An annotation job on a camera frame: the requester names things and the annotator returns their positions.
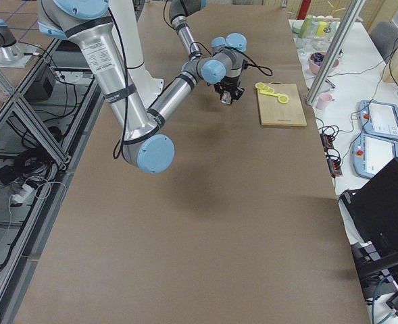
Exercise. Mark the pink bowl with cloths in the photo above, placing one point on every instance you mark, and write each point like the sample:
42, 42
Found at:
316, 60

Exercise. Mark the green plastic cup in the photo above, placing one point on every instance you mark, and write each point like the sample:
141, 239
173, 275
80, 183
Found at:
301, 27

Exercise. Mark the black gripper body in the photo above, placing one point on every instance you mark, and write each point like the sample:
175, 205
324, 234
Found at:
228, 86

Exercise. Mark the wooden cutting board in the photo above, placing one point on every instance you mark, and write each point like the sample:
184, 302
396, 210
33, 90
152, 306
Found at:
273, 113

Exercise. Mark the aluminium frame post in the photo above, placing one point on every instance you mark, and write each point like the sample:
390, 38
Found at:
340, 36

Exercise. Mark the yellow plastic spoon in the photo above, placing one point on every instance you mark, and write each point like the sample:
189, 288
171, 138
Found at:
270, 94

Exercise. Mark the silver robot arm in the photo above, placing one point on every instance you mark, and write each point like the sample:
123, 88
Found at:
226, 60
106, 33

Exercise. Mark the near blue teach pendant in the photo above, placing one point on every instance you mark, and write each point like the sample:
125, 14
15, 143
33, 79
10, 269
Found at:
369, 154

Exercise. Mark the pink plastic cup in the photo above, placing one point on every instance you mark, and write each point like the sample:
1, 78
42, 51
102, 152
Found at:
324, 100

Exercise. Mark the far blue teach pendant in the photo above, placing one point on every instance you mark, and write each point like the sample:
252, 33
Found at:
379, 119

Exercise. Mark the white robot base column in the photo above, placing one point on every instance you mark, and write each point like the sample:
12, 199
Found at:
148, 87

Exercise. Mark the grey office chair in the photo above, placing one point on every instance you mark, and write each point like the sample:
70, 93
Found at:
385, 38

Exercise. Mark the yellow capped bottle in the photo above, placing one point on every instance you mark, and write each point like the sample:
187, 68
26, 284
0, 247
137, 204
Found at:
320, 31

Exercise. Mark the black monitor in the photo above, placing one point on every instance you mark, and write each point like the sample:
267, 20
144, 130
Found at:
374, 211

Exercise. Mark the clear glass measuring cup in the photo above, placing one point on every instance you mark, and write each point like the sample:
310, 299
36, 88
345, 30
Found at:
226, 98

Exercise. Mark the blue teach pendant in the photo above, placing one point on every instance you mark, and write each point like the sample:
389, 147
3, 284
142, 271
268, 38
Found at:
369, 154
379, 119

